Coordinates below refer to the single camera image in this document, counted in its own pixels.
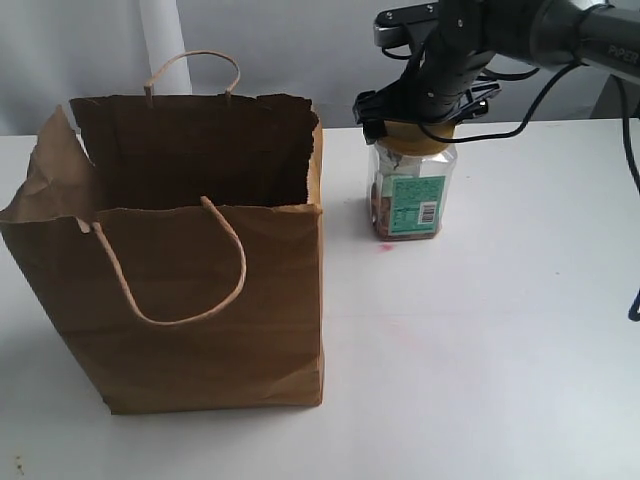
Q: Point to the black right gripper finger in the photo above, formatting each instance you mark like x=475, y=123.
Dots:
x=474, y=103

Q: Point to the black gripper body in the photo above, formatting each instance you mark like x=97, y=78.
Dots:
x=450, y=59

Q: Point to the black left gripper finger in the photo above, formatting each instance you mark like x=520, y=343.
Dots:
x=372, y=110

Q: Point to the clear jar with yellow lid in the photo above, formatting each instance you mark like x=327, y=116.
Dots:
x=409, y=177

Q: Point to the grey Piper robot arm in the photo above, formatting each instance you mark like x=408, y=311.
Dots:
x=561, y=35

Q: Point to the brown paper bag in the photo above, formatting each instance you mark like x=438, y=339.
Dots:
x=175, y=242

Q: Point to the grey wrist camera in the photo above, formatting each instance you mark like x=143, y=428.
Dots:
x=405, y=26

